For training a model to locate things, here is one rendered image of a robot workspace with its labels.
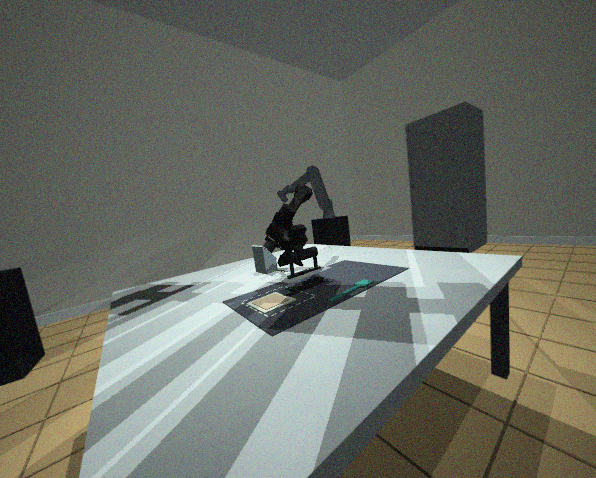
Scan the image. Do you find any beige rectangular tile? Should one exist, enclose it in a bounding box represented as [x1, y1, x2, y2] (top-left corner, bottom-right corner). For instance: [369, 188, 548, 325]
[246, 292, 296, 314]

